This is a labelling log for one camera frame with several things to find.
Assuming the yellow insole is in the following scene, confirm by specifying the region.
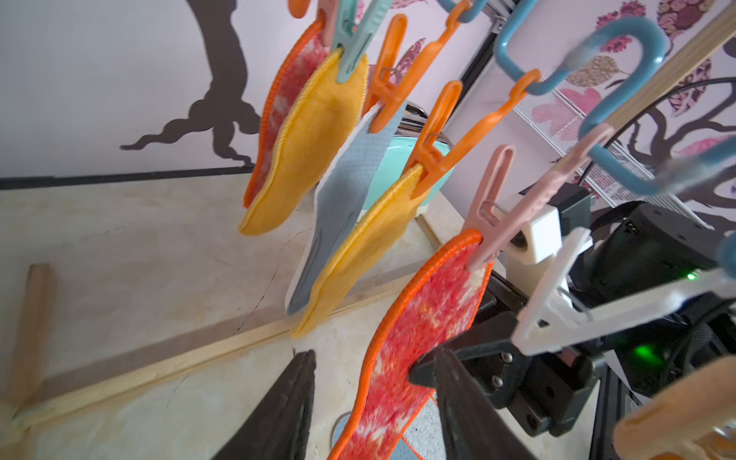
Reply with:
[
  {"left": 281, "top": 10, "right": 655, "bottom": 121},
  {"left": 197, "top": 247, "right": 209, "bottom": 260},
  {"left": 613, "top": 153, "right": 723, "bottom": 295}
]
[
  {"left": 291, "top": 165, "right": 427, "bottom": 338},
  {"left": 240, "top": 51, "right": 369, "bottom": 236}
]

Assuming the wooden clothes rack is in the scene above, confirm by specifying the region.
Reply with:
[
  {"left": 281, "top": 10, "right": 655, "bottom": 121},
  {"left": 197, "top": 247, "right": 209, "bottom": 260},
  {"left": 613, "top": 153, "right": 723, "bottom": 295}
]
[{"left": 0, "top": 0, "right": 736, "bottom": 455}]

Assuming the red orange insole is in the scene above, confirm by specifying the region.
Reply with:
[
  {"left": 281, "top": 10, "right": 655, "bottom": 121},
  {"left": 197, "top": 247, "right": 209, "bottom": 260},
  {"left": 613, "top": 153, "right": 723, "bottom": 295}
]
[
  {"left": 243, "top": 11, "right": 330, "bottom": 208},
  {"left": 329, "top": 229, "right": 493, "bottom": 459}
]

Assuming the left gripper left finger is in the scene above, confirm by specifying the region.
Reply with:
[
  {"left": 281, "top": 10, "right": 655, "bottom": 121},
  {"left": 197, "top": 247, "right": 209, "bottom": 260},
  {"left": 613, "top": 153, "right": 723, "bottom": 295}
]
[{"left": 215, "top": 350, "right": 316, "bottom": 460}]

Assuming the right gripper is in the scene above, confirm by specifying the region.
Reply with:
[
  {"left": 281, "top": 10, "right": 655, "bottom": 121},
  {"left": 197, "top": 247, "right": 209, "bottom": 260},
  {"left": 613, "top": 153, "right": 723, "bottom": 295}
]
[{"left": 442, "top": 273, "right": 606, "bottom": 437}]

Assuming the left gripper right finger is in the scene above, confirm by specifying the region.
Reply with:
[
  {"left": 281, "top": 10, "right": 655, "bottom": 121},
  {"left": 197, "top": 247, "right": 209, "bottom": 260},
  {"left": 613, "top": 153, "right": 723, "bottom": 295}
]
[{"left": 434, "top": 348, "right": 535, "bottom": 460}]

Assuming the mint green toaster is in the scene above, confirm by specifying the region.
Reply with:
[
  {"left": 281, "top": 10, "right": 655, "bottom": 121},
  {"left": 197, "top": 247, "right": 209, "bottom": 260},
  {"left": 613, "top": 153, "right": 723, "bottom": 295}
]
[{"left": 358, "top": 102, "right": 454, "bottom": 221}]

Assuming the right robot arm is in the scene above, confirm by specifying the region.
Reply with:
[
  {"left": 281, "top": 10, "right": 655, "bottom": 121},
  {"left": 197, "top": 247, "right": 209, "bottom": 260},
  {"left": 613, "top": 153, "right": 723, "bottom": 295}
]
[{"left": 445, "top": 184, "right": 735, "bottom": 459}]

